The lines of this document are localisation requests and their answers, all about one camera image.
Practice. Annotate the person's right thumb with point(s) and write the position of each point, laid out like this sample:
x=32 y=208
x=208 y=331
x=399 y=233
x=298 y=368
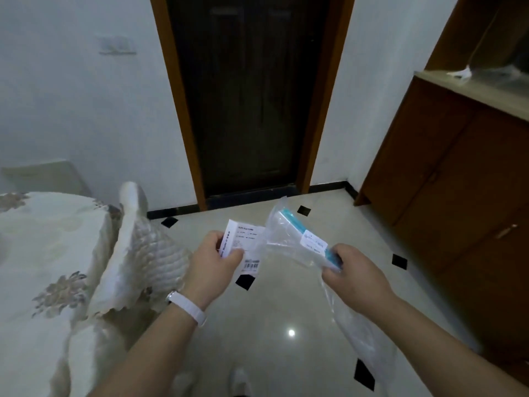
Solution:
x=330 y=275

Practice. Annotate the dark brown door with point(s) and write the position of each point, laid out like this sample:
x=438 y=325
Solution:
x=248 y=95

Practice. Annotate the person's left thumb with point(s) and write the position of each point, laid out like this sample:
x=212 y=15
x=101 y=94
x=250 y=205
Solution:
x=234 y=257

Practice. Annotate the chair with white quilted cover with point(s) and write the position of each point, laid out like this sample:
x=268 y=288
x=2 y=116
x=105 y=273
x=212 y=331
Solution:
x=140 y=256

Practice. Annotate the person's left hand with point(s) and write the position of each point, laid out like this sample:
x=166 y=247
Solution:
x=206 y=272

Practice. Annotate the person's left forearm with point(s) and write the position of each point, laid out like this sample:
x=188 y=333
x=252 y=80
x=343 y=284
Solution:
x=157 y=355

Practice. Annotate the crumpled clear plastic wrap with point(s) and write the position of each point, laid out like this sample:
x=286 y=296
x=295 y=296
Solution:
x=502 y=80

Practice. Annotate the teal item in bag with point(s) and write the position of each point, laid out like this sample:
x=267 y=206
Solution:
x=294 y=222

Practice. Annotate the person's right forearm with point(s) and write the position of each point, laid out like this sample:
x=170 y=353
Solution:
x=438 y=351

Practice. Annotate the table with floral tablecloth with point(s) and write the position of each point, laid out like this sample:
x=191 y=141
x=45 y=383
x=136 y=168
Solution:
x=45 y=264

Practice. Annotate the white wristband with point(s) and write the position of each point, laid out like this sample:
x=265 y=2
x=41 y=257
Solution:
x=188 y=305

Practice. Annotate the person's right hand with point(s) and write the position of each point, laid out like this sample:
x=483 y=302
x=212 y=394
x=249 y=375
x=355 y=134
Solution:
x=359 y=281

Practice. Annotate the brown wooden cabinet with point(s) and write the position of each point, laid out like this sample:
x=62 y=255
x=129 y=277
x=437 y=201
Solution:
x=454 y=181

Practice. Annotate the clear plastic bag with label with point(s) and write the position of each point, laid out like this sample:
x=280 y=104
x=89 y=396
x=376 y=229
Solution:
x=289 y=239

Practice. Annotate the white paper label card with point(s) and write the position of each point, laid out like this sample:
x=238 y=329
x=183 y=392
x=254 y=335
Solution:
x=248 y=243

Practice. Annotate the brown wooden door frame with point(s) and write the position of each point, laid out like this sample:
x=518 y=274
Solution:
x=177 y=99

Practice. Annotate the small white object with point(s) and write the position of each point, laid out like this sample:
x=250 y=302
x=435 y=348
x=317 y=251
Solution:
x=462 y=73

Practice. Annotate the white wall switch plate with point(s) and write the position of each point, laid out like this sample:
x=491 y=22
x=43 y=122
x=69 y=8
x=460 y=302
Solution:
x=117 y=45

